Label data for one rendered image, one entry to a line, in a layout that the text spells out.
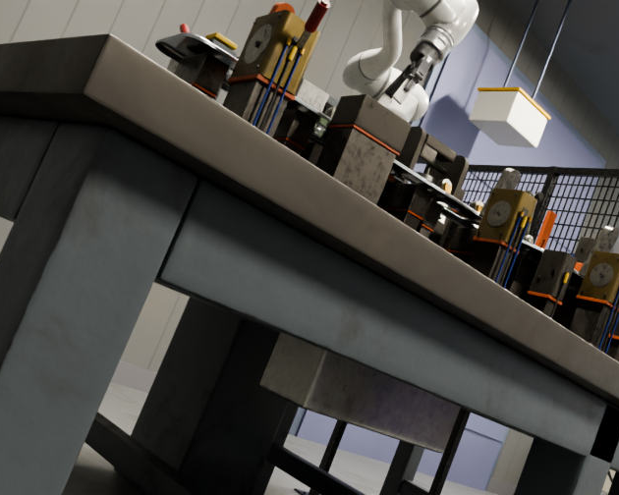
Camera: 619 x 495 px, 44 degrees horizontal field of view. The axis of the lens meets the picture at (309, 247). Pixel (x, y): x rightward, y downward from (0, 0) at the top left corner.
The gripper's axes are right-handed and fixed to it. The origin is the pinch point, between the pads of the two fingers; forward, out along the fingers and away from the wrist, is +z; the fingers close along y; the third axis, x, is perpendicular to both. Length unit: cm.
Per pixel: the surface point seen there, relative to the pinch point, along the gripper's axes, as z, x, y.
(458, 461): -26, 304, -381
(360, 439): 20, 198, -330
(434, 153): 6.6, 15.5, 10.7
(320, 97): 24.2, -17.3, 24.5
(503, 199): 21, 24, 42
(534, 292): 27, 47, 33
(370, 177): 44, -4, 54
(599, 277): 14, 58, 36
